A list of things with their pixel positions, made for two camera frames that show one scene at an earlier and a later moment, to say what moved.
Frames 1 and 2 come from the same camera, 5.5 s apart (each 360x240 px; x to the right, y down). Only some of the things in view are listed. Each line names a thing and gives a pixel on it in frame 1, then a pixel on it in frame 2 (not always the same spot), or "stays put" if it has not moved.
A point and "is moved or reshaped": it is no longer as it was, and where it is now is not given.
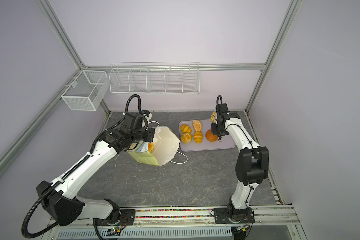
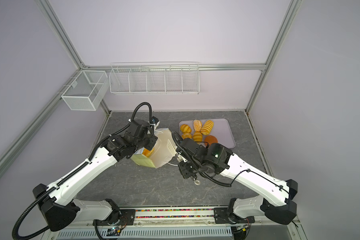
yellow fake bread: x=186 y=137 stays put
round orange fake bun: x=210 y=137 is moved or reshaped
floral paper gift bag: x=165 y=144 stays put
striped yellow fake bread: x=198 y=136 stays put
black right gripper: x=214 y=130 → x=185 y=173
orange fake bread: x=197 y=125 stays put
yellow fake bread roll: x=184 y=128 stays put
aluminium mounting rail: x=273 y=222 stays put
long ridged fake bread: x=213 y=117 → x=207 y=127
